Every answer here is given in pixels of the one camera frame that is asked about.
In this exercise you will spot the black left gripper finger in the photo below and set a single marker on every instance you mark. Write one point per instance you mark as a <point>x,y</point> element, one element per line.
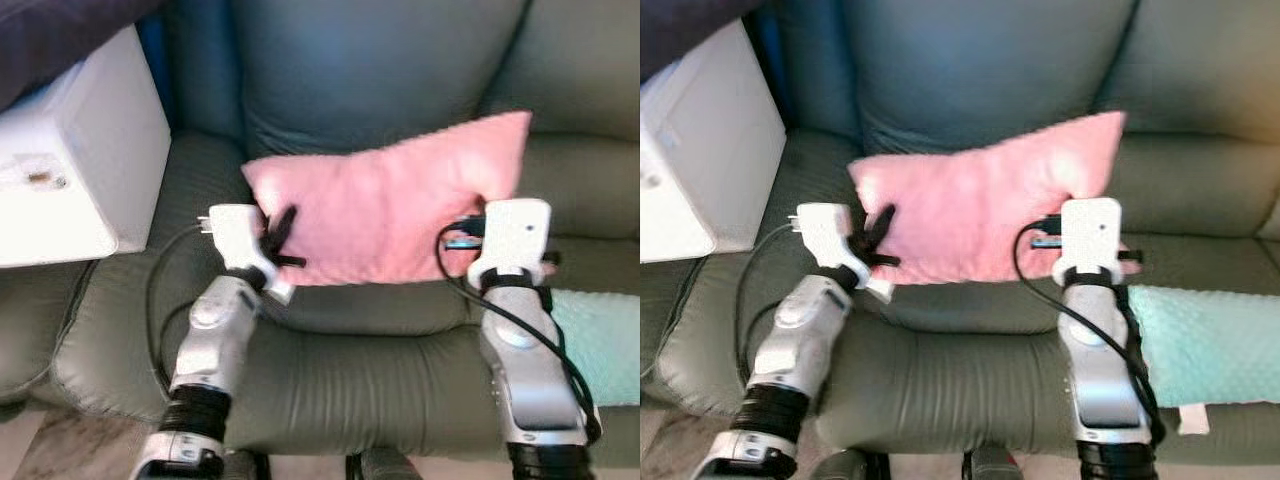
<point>284,222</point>
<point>887,261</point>
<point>880,220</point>
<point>292,261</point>

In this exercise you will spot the pink dotted pillow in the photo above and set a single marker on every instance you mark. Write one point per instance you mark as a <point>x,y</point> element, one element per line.
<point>990,205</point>
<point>390,210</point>

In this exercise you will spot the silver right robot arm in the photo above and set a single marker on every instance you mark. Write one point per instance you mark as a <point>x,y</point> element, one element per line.
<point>1105,370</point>
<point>530,370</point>

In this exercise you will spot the mint green dotted pillow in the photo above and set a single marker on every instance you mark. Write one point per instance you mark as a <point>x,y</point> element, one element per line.
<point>1210,345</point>
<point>605,345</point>

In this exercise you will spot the grey-green leather sofa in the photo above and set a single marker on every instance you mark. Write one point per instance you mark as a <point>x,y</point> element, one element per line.
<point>960,390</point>
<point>380,390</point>

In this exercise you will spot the white box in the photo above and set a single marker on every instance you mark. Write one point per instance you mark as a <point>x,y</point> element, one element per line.
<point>80,150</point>
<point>710,150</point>

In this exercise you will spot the dark blue upright panel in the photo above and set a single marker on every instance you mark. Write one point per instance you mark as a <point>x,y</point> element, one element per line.
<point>153,70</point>
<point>769,70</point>

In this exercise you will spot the silver left robot leg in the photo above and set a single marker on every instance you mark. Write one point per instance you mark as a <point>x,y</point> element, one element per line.
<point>850,466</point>
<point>248,466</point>

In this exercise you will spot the silver robot leg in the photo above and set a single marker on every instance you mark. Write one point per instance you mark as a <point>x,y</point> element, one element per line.
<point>993,466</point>
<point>248,466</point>
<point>850,466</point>
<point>385,466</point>

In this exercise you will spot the silver right robot leg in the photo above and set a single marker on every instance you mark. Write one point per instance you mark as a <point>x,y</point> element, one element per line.
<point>385,466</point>
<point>993,466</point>

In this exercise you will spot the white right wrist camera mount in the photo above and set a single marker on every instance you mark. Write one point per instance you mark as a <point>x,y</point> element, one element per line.
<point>1090,232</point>
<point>515,235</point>

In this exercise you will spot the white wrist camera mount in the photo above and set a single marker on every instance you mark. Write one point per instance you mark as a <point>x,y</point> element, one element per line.
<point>515,235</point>
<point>825,235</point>
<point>235,235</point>
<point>1090,232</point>

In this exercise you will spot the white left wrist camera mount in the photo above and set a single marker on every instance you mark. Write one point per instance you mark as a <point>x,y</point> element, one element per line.
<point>825,235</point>
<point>235,235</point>

